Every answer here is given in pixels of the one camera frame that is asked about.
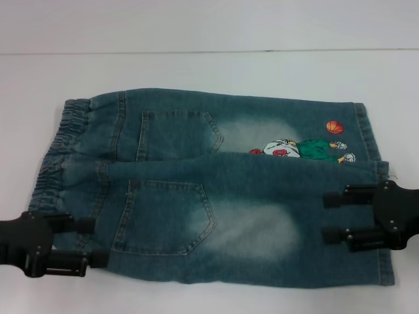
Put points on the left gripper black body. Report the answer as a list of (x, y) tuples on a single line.
[(23, 243)]

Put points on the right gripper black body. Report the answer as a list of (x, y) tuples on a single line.
[(397, 212)]

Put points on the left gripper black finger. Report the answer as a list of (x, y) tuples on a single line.
[(75, 261), (77, 224)]

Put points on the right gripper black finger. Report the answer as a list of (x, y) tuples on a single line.
[(360, 237), (350, 196)]

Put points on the blue denim shorts with cartoon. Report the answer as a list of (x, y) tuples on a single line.
[(209, 202)]

